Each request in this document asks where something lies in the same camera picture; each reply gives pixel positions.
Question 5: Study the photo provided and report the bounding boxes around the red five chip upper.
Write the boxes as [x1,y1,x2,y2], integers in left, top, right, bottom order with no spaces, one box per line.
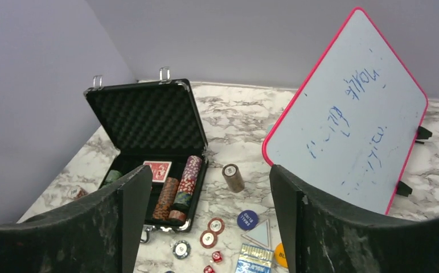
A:
[208,217,225,235]

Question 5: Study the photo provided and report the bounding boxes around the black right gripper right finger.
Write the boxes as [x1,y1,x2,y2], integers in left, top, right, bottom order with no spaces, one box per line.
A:
[269,165,439,272]

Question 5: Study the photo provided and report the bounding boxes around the blue boxed card deck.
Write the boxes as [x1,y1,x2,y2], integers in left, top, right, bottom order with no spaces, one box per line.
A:
[235,243,274,273]

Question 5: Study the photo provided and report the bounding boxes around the blue small blind button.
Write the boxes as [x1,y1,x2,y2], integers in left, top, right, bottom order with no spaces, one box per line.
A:
[236,210,259,231]

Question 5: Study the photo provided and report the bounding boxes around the orange chip row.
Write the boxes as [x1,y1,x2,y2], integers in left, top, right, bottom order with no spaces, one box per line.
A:
[152,177,179,221]

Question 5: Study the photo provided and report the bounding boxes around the black poker case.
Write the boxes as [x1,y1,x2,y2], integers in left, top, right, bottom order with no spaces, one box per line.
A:
[84,67,208,233]

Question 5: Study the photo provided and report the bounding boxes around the clear triangle card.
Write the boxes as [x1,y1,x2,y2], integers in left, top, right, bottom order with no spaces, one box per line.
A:
[241,219,270,249]

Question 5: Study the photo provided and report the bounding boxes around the brown chip stack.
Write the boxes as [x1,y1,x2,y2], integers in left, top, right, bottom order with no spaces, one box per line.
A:
[222,164,245,193]

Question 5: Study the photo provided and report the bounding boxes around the red die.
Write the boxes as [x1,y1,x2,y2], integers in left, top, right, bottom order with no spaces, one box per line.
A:
[203,265,215,273]
[211,251,223,263]

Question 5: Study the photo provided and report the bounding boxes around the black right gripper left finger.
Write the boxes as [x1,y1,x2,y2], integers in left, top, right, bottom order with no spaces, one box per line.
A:
[0,166,152,272]

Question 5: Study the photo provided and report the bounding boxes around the orange big blind button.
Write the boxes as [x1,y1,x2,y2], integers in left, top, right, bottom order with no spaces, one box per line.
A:
[274,243,288,268]

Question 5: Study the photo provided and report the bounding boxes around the red playing card deck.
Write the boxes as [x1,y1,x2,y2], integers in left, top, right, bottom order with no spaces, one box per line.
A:
[142,160,172,183]

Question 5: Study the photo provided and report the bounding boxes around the purple red chip row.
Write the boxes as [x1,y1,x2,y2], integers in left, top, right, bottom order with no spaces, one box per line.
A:
[173,155,203,212]

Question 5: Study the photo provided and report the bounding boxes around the blue fifty chip upper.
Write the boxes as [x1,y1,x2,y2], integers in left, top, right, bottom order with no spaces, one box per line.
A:
[173,240,191,260]

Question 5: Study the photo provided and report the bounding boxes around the pink framed whiteboard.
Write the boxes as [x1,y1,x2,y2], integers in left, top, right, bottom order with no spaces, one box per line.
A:
[262,7,428,214]

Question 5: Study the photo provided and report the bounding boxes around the red chip stack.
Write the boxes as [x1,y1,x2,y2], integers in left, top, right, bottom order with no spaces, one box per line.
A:
[67,185,88,200]

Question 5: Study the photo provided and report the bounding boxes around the green chip row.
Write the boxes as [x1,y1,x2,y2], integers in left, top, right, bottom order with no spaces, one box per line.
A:
[100,169,122,188]

